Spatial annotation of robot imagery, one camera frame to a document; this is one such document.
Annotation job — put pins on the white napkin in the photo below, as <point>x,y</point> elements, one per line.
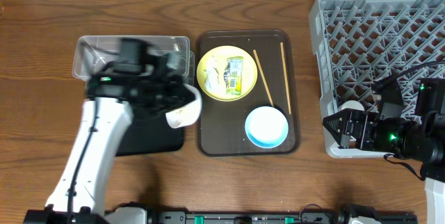
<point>212,76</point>

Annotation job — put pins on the right wooden chopstick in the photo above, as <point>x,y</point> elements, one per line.
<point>286,79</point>

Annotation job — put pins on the blue bowl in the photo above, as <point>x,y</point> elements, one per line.
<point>266,127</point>

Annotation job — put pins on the black waste tray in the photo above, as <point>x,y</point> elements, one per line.
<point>150,133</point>

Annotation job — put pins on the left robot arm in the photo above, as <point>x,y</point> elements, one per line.
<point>107,113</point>

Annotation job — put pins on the wooden chopstick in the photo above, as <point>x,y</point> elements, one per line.
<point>286,79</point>
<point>270,99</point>

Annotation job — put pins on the left wooden chopstick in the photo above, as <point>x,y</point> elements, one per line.
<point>270,99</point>

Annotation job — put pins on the grey dishwasher rack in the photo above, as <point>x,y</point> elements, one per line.
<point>357,42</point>

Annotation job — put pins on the white bowl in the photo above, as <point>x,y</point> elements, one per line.
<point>188,114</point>

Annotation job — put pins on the yellow plate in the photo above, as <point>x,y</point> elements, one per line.
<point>222,53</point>

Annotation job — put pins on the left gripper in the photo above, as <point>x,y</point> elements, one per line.
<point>172,94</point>

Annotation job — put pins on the dark brown serving tray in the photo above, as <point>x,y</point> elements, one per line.
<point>221,128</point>

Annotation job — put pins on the white cup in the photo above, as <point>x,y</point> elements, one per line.
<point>351,104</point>

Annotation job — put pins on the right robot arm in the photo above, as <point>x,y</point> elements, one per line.
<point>399,140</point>

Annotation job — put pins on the green snack wrapper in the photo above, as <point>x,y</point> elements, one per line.
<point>233,75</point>

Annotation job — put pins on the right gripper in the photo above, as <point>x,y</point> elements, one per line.
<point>352,127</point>

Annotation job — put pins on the clear plastic bin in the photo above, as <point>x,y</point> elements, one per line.
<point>94,51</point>

